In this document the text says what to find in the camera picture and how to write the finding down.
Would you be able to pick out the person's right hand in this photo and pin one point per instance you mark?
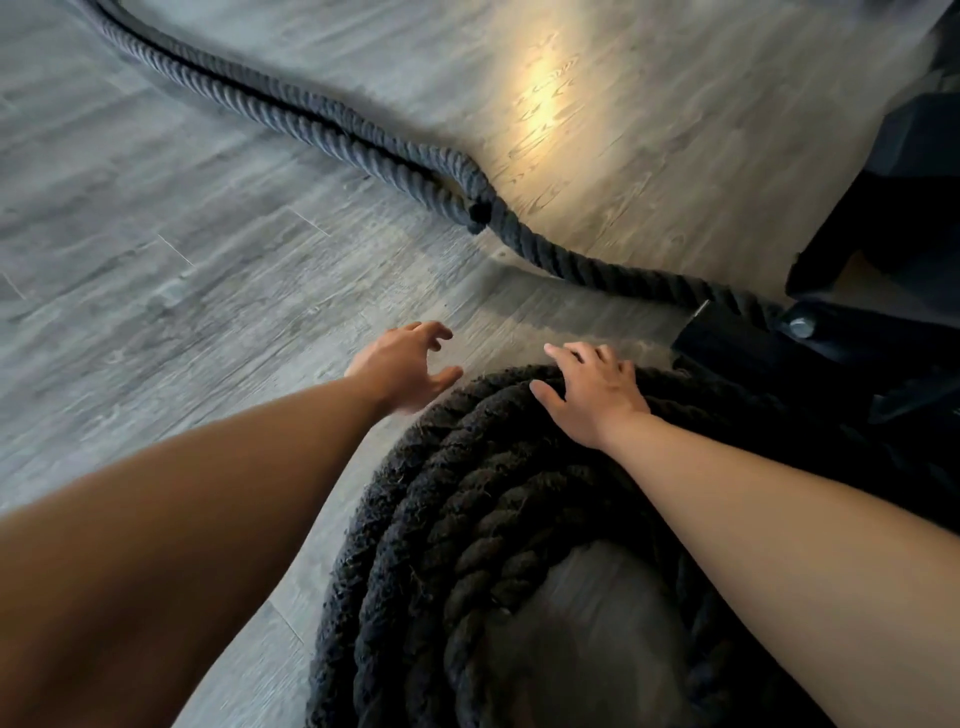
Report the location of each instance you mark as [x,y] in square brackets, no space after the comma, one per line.
[596,401]

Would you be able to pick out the person's left hand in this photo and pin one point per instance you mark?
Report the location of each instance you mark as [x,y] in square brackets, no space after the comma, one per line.
[396,369]

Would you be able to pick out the person's right thumb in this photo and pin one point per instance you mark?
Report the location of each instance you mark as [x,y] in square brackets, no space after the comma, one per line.
[547,400]

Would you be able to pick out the person's left thumb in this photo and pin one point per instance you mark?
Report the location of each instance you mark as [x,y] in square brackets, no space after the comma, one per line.
[442,385]

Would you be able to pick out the person's right forearm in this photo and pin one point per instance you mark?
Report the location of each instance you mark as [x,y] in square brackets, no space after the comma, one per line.
[810,570]

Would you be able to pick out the person's left forearm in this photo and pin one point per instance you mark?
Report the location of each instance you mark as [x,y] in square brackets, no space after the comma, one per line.
[195,540]

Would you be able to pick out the black metal rack base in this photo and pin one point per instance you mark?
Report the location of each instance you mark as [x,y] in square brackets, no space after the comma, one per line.
[750,346]

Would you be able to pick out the silver bolt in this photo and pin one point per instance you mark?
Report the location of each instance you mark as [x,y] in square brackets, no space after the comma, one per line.
[802,328]

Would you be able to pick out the black gym equipment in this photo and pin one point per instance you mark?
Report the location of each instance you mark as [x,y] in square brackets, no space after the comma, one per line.
[900,202]

